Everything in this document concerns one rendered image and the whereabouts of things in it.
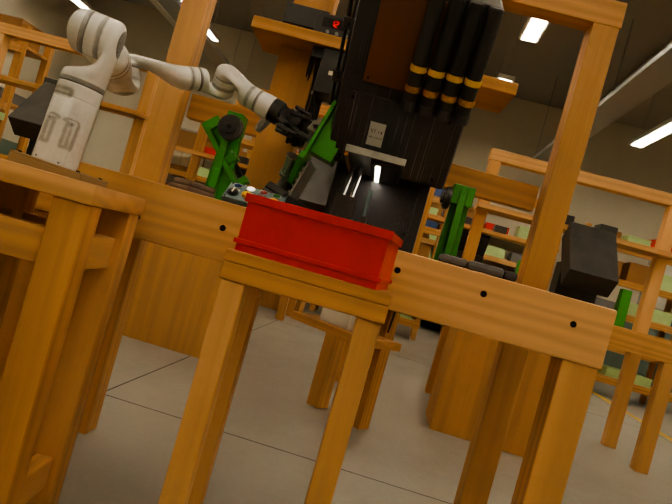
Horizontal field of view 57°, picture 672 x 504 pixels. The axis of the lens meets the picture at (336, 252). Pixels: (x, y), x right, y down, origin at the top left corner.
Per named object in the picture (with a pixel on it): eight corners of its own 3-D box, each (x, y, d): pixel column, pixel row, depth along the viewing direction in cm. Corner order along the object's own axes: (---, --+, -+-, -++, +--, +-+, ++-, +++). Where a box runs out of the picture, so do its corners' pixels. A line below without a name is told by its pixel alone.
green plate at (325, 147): (321, 177, 177) (358, 113, 177) (296, 162, 178) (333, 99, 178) (324, 182, 189) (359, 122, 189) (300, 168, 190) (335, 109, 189)
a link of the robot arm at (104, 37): (132, 31, 137) (106, 105, 137) (89, 14, 135) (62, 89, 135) (126, 18, 128) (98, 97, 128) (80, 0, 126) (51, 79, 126)
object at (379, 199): (410, 257, 192) (440, 152, 193) (317, 231, 194) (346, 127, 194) (407, 258, 211) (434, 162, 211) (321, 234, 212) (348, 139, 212)
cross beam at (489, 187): (533, 211, 220) (539, 186, 220) (185, 116, 227) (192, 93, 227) (529, 212, 225) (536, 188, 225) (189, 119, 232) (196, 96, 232)
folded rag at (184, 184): (187, 191, 159) (190, 180, 159) (167, 186, 163) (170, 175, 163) (214, 200, 167) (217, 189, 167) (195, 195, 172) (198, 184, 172)
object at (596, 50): (543, 302, 211) (619, 28, 211) (129, 186, 219) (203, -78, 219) (536, 301, 220) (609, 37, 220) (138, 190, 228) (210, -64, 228)
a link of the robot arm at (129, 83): (108, 97, 176) (91, 79, 151) (106, 63, 175) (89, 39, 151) (142, 97, 178) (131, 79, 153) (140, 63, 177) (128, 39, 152)
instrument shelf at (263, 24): (516, 95, 200) (519, 83, 201) (250, 25, 205) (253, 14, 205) (499, 114, 225) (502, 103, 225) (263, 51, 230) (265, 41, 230)
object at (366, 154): (403, 171, 159) (406, 159, 159) (343, 154, 160) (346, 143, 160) (396, 189, 198) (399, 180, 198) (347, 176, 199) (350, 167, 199)
